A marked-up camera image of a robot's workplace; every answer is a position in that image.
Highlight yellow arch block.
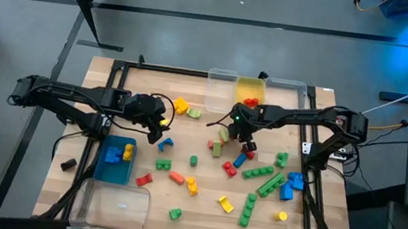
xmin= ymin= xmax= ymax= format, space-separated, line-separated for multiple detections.
xmin=216 ymin=195 xmax=236 ymax=215

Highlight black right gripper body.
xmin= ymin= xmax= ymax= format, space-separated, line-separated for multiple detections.
xmin=227 ymin=100 xmax=270 ymax=141

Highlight blue rounded bar block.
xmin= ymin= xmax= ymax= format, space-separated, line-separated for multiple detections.
xmin=232 ymin=152 xmax=249 ymax=170

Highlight orange rounded bar block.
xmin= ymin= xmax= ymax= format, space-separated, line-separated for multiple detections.
xmin=167 ymin=170 xmax=188 ymax=186

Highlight light green rounded bar block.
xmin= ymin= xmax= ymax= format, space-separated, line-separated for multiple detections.
xmin=217 ymin=126 xmax=232 ymax=144

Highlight black cable bundle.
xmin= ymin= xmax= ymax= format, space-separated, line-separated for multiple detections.
xmin=31 ymin=138 xmax=105 ymax=229
xmin=296 ymin=179 xmax=361 ymax=229

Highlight long blue stud block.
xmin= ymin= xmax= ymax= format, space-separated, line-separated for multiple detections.
xmin=277 ymin=169 xmax=307 ymax=204

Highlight long green stud block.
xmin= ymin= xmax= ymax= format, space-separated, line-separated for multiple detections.
xmin=256 ymin=169 xmax=288 ymax=201
xmin=240 ymin=162 xmax=276 ymax=184
xmin=237 ymin=191 xmax=259 ymax=229

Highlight yellow translucent plastic bin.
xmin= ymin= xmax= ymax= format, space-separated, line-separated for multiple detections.
xmin=231 ymin=75 xmax=269 ymax=121

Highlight yellow stud block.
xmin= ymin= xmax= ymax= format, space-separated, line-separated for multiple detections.
xmin=171 ymin=95 xmax=191 ymax=116
xmin=183 ymin=176 xmax=201 ymax=197

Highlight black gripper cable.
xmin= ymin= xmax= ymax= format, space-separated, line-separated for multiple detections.
xmin=205 ymin=108 xmax=237 ymax=131
xmin=146 ymin=91 xmax=178 ymax=128

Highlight green two-stud block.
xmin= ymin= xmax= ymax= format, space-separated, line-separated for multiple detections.
xmin=168 ymin=207 xmax=183 ymax=221
xmin=274 ymin=151 xmax=290 ymax=170
xmin=154 ymin=157 xmax=174 ymax=172

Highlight blue arch block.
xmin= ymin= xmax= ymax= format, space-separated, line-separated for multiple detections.
xmin=156 ymin=136 xmax=175 ymax=154

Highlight silver bracket plate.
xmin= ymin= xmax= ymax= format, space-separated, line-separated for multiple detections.
xmin=300 ymin=140 xmax=348 ymax=162

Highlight red rounded bar block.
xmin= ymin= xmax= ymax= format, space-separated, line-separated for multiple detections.
xmin=240 ymin=144 xmax=258 ymax=161

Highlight small clear plastic bin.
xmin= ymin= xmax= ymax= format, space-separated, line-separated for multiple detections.
xmin=261 ymin=76 xmax=309 ymax=113
xmin=203 ymin=67 xmax=240 ymax=116

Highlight large clear plastic bin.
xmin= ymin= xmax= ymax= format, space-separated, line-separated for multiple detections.
xmin=66 ymin=175 xmax=154 ymax=229

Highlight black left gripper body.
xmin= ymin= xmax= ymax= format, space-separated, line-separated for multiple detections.
xmin=121 ymin=91 xmax=171 ymax=131

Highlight orange-red block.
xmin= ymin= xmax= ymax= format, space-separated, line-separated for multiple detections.
xmin=206 ymin=136 xmax=225 ymax=152

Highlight blue plastic bin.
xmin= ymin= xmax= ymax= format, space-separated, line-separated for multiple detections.
xmin=92 ymin=133 xmax=139 ymax=187

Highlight yellow cable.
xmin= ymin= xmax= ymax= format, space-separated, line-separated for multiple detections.
xmin=367 ymin=116 xmax=408 ymax=135
xmin=351 ymin=0 xmax=393 ymax=15

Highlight red arch block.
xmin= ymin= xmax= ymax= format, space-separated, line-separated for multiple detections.
xmin=134 ymin=172 xmax=155 ymax=189

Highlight yellow cylinder block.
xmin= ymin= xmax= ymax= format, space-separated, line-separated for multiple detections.
xmin=273 ymin=210 xmax=289 ymax=223

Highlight black cylinder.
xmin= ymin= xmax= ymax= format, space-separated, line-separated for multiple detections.
xmin=59 ymin=156 xmax=79 ymax=174

